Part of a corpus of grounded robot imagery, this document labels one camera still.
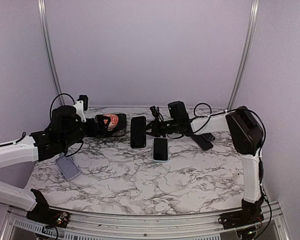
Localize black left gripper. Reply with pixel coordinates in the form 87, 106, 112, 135
61, 115, 112, 150

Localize black square plate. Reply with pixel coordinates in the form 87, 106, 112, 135
94, 113, 127, 138

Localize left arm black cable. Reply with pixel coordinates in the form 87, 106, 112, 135
49, 93, 76, 123

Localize red white patterned bowl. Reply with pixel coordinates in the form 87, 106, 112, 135
102, 113, 119, 132

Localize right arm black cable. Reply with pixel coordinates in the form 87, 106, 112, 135
193, 102, 267, 151

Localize light blue phone case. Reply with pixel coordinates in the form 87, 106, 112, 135
152, 137, 169, 163

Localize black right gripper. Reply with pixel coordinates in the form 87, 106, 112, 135
140, 117, 179, 137

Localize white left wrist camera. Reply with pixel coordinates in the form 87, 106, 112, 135
74, 94, 89, 123

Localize black smartphone front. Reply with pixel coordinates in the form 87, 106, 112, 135
191, 135, 213, 152

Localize black phone case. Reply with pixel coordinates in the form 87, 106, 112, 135
130, 116, 147, 149

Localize lavender phone case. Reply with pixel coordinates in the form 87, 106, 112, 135
55, 155, 81, 181

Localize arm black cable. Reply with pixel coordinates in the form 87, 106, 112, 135
49, 93, 76, 123
193, 102, 267, 151

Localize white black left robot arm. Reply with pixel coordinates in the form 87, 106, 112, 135
0, 105, 111, 223

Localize black smartphone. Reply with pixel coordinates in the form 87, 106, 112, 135
153, 138, 169, 161
191, 135, 213, 152
200, 133, 216, 142

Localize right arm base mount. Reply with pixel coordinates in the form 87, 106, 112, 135
218, 210, 265, 230

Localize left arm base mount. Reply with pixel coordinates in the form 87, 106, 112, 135
26, 209, 70, 228

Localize aluminium front rail base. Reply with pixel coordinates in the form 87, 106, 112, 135
0, 201, 291, 240

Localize left aluminium frame post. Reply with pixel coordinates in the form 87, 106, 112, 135
37, 0, 63, 95

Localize aluminium frame post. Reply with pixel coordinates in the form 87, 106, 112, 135
37, 0, 63, 95
227, 0, 260, 110

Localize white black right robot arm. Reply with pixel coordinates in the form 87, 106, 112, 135
141, 101, 266, 224

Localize right aluminium frame post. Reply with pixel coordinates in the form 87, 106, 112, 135
227, 0, 260, 110

